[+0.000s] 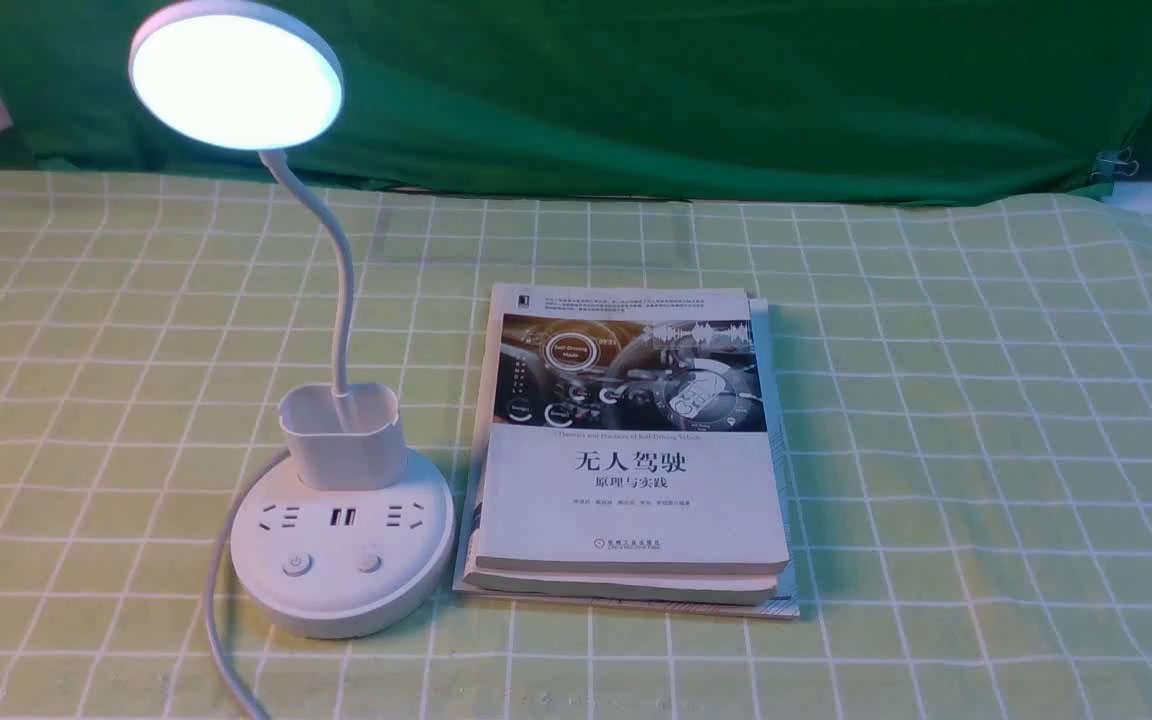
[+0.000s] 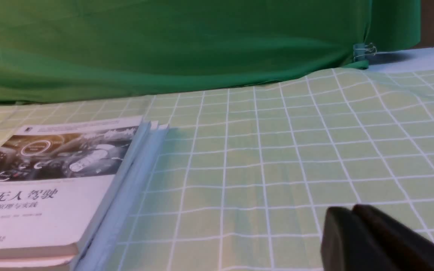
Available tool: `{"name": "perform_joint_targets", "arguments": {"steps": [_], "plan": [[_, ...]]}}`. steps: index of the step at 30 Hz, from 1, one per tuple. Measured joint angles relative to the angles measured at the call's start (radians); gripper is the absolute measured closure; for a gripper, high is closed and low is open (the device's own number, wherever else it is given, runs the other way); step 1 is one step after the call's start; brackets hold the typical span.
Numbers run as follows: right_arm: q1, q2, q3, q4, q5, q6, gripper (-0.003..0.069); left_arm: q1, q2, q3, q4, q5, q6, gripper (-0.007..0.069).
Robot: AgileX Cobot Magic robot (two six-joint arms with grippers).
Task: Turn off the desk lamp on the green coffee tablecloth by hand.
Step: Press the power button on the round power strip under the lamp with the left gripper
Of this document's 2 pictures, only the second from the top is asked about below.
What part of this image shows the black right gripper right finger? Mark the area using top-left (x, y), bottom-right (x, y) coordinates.
top-left (352, 204), bottom-right (434, 271)

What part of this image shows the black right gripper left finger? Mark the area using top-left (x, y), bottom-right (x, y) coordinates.
top-left (321, 207), bottom-right (399, 271)

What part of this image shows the green checkered tablecloth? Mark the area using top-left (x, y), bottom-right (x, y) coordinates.
top-left (0, 69), bottom-right (434, 271)

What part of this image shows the silver binder clip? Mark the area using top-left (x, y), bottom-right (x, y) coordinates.
top-left (353, 43), bottom-right (377, 62)

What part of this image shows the pale blue bottom book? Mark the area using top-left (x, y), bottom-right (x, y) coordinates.
top-left (74, 121), bottom-right (170, 271)

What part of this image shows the white self-driving textbook top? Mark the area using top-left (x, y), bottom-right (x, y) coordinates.
top-left (0, 116), bottom-right (151, 260)

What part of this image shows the green backdrop cloth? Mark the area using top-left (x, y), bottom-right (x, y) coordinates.
top-left (0, 0), bottom-right (421, 104)

